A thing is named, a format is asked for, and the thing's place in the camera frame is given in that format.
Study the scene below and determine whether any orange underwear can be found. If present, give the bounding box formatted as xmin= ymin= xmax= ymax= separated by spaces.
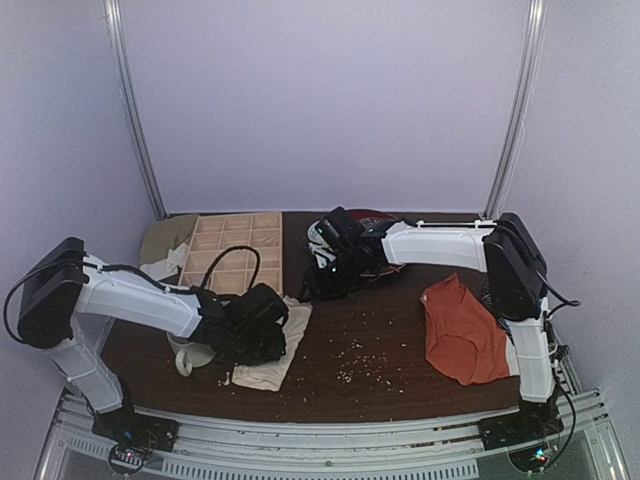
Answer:
xmin=421 ymin=274 xmax=520 ymax=386

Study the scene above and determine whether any beige underwear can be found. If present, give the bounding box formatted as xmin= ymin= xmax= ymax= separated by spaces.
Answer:
xmin=231 ymin=296 xmax=313 ymax=392

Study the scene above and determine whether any round red tray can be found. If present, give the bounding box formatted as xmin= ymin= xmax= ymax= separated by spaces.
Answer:
xmin=306 ymin=209 xmax=405 ymax=279

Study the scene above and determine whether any aluminium frame post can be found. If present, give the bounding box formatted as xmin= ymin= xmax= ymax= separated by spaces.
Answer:
xmin=103 ymin=0 xmax=167 ymax=220
xmin=482 ymin=0 xmax=547 ymax=219

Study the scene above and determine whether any blue patterned bowl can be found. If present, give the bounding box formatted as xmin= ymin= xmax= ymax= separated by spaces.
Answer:
xmin=307 ymin=221 xmax=327 ymax=248

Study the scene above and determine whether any red floral small plate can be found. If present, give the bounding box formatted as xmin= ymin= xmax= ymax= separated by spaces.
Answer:
xmin=356 ymin=212 xmax=397 ymax=230

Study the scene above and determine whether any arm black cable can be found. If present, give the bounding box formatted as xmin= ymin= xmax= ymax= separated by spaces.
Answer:
xmin=3 ymin=244 xmax=261 ymax=346
xmin=499 ymin=224 xmax=581 ymax=451

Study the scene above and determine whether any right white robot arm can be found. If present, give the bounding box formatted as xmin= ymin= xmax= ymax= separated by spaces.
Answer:
xmin=302 ymin=207 xmax=555 ymax=404

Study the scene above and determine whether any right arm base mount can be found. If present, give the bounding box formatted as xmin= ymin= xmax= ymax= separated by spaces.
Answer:
xmin=478 ymin=401 xmax=564 ymax=451

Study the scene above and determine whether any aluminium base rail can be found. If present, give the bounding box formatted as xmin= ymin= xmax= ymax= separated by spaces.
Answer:
xmin=37 ymin=387 xmax=629 ymax=480

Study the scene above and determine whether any olive cloth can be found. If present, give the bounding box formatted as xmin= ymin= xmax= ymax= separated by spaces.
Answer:
xmin=139 ymin=214 xmax=198 ymax=280

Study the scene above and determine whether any right aluminium frame post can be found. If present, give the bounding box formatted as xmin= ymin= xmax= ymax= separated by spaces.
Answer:
xmin=482 ymin=0 xmax=547 ymax=219

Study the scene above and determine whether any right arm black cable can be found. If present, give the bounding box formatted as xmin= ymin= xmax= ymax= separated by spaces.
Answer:
xmin=499 ymin=224 xmax=581 ymax=451

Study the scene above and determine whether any white ceramic mug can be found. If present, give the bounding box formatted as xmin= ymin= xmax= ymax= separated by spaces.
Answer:
xmin=167 ymin=333 xmax=215 ymax=377

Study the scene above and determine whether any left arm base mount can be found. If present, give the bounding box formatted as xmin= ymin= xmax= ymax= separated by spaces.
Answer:
xmin=92 ymin=405 xmax=179 ymax=452

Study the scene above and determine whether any striped dark underwear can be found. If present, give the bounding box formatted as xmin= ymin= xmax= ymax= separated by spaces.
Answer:
xmin=480 ymin=280 xmax=505 ymax=320

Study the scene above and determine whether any left aluminium frame post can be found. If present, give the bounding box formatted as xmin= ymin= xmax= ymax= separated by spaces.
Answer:
xmin=103 ymin=0 xmax=167 ymax=220

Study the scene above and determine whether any wooden compartment tray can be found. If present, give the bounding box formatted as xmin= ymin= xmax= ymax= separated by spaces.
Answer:
xmin=179 ymin=212 xmax=283 ymax=295

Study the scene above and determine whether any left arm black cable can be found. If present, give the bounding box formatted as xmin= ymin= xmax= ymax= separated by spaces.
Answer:
xmin=3 ymin=244 xmax=261 ymax=346

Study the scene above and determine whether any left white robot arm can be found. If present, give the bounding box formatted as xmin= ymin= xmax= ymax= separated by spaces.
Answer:
xmin=7 ymin=237 xmax=289 ymax=415

